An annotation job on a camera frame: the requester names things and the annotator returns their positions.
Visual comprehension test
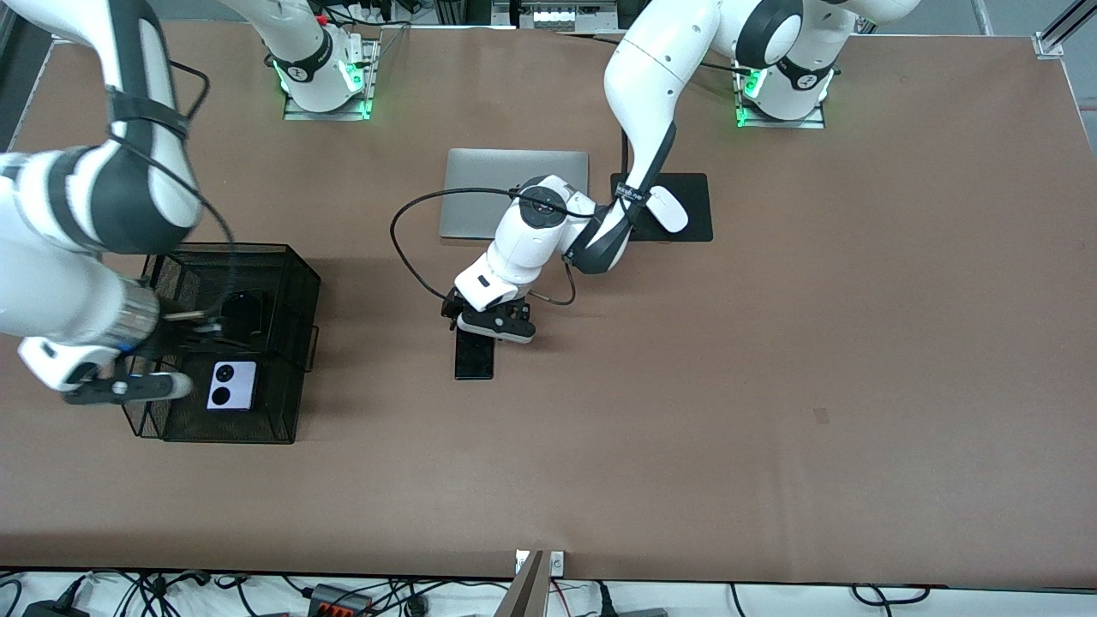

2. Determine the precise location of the black slab smartphone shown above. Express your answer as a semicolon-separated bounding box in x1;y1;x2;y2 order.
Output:
454;326;496;380

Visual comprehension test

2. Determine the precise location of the aluminium frame profile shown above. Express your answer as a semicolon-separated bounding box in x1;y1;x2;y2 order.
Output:
1034;0;1097;59

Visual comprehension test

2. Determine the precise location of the black mouse pad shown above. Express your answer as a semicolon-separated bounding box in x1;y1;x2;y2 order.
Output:
610;172;714;243

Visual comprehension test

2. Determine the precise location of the white computer mouse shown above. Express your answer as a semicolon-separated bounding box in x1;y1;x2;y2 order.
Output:
644;187;691;234

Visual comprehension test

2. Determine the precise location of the white socket strip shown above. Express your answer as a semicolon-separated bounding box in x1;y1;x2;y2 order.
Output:
531;7;601;28

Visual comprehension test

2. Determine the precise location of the black orange power strip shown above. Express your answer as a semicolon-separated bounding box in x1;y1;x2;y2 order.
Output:
307;583;375;617

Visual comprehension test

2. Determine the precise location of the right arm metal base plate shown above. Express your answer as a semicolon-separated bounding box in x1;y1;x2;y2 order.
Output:
283;36;381;123

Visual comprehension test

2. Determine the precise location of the grey metal post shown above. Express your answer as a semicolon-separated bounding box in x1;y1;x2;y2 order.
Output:
495;549;549;617

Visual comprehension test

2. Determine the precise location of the black mesh two-tier tray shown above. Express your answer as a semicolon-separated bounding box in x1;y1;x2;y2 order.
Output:
123;243;322;445

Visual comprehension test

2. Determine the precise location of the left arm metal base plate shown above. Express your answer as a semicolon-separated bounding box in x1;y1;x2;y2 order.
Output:
734;69;827;130

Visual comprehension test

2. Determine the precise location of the black square flip phone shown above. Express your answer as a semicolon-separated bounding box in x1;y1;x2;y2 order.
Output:
219;291;266;340

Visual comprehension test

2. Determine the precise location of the lavender flip phone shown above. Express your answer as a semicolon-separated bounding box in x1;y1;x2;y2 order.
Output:
207;361;258;413

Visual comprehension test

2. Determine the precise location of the silver laptop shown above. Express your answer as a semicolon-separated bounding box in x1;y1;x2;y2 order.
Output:
439;148;590;241

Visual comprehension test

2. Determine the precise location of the small aluminium bracket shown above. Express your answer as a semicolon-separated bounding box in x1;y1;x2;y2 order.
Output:
514;549;566;577

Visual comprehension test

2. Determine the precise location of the black cable on table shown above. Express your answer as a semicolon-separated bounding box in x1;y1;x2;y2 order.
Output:
557;31;759;76

